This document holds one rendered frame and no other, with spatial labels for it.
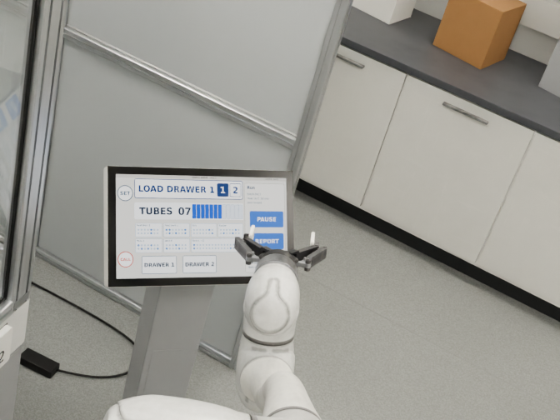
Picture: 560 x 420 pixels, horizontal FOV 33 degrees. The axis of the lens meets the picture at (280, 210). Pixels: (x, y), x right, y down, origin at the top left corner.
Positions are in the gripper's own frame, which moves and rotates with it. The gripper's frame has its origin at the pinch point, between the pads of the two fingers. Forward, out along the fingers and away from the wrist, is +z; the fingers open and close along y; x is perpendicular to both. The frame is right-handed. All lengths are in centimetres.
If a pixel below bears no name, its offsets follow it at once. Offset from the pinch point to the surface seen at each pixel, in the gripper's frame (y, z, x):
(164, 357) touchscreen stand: -32, 46, -60
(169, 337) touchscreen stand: -30, 44, -52
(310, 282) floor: 11, 190, -95
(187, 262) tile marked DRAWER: -24.6, 29.0, -21.7
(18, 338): -63, 8, -38
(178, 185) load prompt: -29.2, 36.0, -3.2
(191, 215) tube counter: -25.2, 34.3, -10.6
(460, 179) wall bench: 74, 218, -48
